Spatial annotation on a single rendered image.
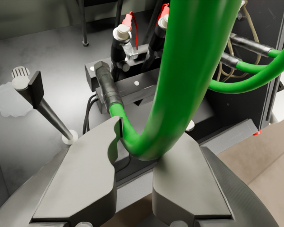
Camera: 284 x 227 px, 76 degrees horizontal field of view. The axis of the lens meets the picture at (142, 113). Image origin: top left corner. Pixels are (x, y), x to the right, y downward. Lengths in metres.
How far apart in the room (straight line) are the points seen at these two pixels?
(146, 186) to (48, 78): 0.40
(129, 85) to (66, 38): 0.31
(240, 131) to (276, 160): 1.50
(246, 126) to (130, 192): 0.34
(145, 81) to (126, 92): 0.05
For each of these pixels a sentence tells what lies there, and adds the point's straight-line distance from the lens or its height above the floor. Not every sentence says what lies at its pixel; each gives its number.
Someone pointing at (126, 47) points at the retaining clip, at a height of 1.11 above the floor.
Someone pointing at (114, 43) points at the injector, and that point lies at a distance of 0.31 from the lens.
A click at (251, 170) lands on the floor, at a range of 1.84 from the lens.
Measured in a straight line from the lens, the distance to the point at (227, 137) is 0.51.
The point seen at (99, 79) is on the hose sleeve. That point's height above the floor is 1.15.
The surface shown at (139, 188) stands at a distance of 0.41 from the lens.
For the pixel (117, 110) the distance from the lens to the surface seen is 0.17.
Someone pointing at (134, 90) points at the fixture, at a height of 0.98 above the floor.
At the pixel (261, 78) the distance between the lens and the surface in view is 0.22.
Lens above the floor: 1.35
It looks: 69 degrees down
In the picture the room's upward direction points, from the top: 39 degrees clockwise
